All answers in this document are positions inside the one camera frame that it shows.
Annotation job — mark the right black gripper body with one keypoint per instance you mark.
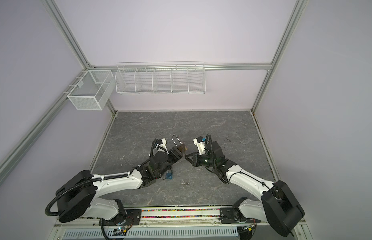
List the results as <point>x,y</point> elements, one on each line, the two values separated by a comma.
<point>201,160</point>

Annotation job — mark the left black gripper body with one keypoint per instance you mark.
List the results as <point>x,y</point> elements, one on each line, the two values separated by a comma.
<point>173,157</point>

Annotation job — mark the brass padlock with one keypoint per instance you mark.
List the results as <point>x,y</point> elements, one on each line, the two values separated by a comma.
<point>179,144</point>

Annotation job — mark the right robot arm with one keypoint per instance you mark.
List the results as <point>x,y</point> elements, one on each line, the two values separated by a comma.
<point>275,204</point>

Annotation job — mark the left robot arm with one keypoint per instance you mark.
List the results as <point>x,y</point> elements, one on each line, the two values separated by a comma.
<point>81,196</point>

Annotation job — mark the blue padlock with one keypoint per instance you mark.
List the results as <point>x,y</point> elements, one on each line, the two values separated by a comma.
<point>169,174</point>

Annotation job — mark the white mesh box basket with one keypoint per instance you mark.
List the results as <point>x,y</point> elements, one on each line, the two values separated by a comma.
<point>93,90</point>

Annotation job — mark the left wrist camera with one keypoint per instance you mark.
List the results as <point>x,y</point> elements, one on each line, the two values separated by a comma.
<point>160,145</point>

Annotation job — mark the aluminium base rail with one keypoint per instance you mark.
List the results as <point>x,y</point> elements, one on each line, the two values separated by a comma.
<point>180,216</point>

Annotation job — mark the white wire shelf basket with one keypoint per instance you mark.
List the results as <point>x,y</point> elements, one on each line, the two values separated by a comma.
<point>161,78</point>

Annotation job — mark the white vented cable duct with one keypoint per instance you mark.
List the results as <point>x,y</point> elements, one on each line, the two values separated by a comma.
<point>151,233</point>

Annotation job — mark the aluminium frame profiles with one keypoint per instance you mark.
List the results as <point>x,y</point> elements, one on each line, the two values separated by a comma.
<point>26,142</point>

